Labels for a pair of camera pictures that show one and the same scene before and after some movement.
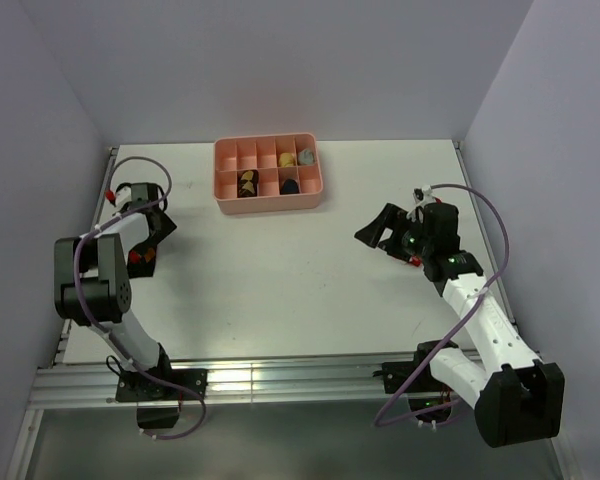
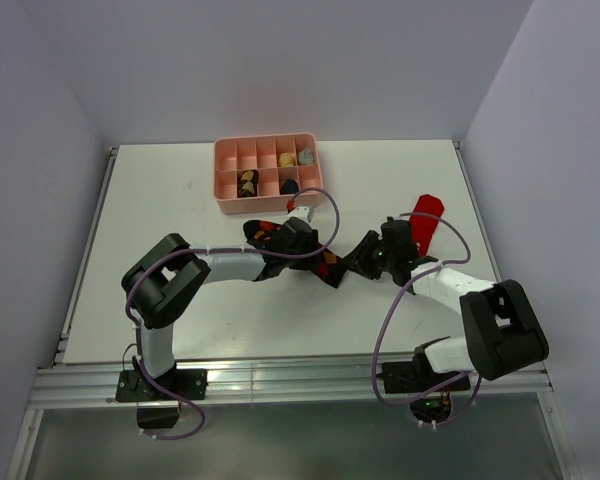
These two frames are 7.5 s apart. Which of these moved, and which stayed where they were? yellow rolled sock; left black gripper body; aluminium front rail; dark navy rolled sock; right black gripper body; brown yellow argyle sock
Moved: right black gripper body; left black gripper body
Stayed: brown yellow argyle sock; dark navy rolled sock; yellow rolled sock; aluminium front rail
